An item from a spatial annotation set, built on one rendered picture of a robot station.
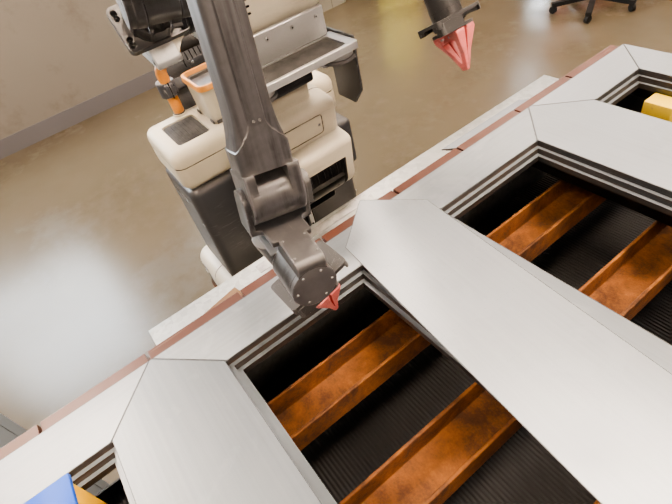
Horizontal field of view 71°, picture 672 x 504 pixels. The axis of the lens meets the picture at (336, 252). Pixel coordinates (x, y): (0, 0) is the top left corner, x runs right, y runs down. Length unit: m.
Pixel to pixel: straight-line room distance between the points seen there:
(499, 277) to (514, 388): 0.18
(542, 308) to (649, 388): 0.15
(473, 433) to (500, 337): 0.18
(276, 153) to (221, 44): 0.12
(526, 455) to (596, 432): 0.31
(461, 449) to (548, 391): 0.20
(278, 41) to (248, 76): 0.54
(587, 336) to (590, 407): 0.10
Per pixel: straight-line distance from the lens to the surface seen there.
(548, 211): 1.11
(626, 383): 0.68
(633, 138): 1.04
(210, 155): 1.37
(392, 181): 1.22
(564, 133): 1.04
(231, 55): 0.51
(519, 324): 0.70
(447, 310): 0.71
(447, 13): 0.94
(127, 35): 0.99
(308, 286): 0.54
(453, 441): 0.80
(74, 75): 4.09
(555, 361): 0.67
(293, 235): 0.55
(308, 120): 1.16
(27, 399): 2.24
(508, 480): 0.92
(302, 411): 0.85
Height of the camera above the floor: 1.42
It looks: 44 degrees down
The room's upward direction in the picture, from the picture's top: 16 degrees counter-clockwise
